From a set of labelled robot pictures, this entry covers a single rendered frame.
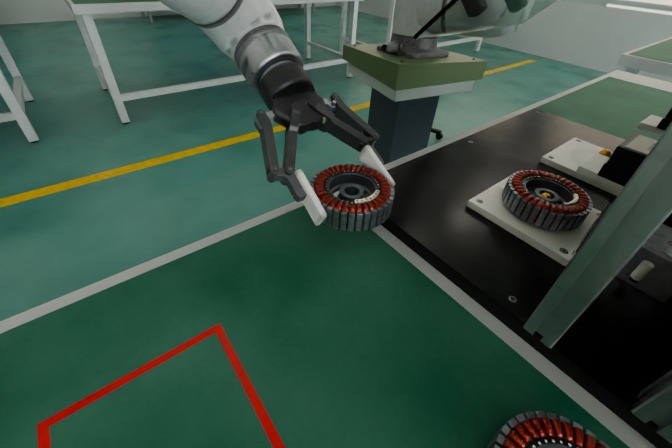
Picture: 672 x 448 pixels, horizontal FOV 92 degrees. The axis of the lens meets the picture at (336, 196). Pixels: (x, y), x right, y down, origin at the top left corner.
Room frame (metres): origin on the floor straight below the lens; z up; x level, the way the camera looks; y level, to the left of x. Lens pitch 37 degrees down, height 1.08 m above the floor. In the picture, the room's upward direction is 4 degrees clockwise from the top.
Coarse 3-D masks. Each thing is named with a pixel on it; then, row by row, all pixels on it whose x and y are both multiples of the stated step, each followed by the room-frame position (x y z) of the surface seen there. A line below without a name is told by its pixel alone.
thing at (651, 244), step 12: (660, 228) 0.31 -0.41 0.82; (648, 240) 0.29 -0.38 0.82; (660, 240) 0.29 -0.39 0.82; (648, 252) 0.27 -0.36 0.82; (660, 252) 0.27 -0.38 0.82; (636, 264) 0.27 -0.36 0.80; (660, 264) 0.26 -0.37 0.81; (624, 276) 0.27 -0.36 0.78; (648, 276) 0.26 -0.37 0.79; (660, 276) 0.26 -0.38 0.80; (648, 288) 0.26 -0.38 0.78; (660, 288) 0.25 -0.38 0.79; (660, 300) 0.24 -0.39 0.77
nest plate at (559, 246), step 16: (496, 192) 0.43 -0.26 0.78; (480, 208) 0.39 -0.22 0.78; (496, 208) 0.39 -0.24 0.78; (592, 208) 0.40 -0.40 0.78; (512, 224) 0.35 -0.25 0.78; (528, 224) 0.36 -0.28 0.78; (528, 240) 0.33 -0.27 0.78; (544, 240) 0.32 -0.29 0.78; (560, 240) 0.33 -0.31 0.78; (576, 240) 0.33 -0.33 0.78; (560, 256) 0.30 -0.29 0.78
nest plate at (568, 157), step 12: (564, 144) 0.62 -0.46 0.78; (576, 144) 0.62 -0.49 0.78; (588, 144) 0.62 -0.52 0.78; (552, 156) 0.56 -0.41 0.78; (564, 156) 0.57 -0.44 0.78; (576, 156) 0.57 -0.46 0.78; (588, 156) 0.57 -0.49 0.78; (564, 168) 0.53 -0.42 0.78; (576, 168) 0.52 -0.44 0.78; (588, 180) 0.49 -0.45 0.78; (612, 192) 0.46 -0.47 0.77
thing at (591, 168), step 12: (624, 144) 0.34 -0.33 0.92; (636, 144) 0.35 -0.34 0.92; (648, 144) 0.35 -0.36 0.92; (600, 156) 0.39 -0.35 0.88; (612, 156) 0.34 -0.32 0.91; (624, 156) 0.33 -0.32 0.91; (636, 156) 0.32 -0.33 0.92; (588, 168) 0.35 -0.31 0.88; (600, 168) 0.36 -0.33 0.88; (612, 168) 0.33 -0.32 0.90; (624, 168) 0.33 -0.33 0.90; (636, 168) 0.32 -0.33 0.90; (600, 180) 0.34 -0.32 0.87; (612, 180) 0.33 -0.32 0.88; (624, 180) 0.32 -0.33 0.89
